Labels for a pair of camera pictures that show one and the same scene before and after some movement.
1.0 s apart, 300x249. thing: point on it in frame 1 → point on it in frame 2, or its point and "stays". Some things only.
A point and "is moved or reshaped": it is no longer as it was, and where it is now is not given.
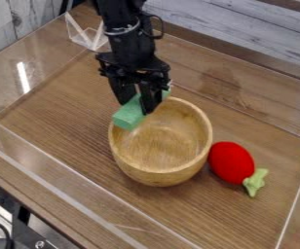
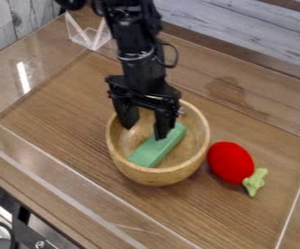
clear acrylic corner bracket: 91,38 stays
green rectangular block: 130,114 is moved or reshaped
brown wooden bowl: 164,151 stays
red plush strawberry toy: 233,164 stays
